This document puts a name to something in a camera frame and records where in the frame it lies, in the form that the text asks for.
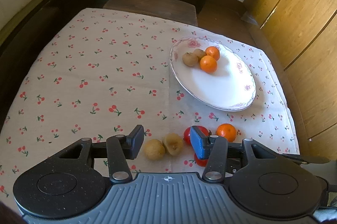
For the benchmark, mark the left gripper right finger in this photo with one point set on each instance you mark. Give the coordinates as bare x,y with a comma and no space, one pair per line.
222,157

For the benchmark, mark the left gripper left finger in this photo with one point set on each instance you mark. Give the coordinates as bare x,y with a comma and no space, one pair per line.
117,150

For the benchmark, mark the wooden wardrobe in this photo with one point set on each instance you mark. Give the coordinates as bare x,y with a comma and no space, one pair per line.
300,38

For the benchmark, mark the orange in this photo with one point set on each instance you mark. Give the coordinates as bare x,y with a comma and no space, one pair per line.
227,131
208,64
213,52

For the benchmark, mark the dark brown longan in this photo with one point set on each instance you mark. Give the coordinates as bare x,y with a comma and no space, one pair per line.
199,53

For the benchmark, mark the red tomato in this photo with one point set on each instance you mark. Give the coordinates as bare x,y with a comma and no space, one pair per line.
186,135
199,162

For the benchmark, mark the cherry print tablecloth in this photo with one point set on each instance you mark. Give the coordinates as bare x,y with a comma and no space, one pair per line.
106,72

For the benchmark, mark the white floral plate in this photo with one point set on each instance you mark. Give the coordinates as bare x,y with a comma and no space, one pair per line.
230,88

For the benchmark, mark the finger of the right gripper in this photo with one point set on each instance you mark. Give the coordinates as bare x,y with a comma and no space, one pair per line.
302,159

